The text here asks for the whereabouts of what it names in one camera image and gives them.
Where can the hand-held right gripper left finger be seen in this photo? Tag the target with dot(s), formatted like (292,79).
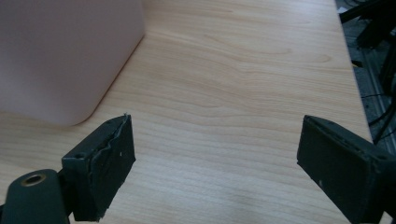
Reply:
(106,168)

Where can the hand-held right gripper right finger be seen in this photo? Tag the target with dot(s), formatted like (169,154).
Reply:
(342,168)

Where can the black metal stand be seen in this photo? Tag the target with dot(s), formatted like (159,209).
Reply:
(373,21)

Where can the pink plastic box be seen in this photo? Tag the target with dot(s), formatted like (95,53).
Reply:
(62,56)

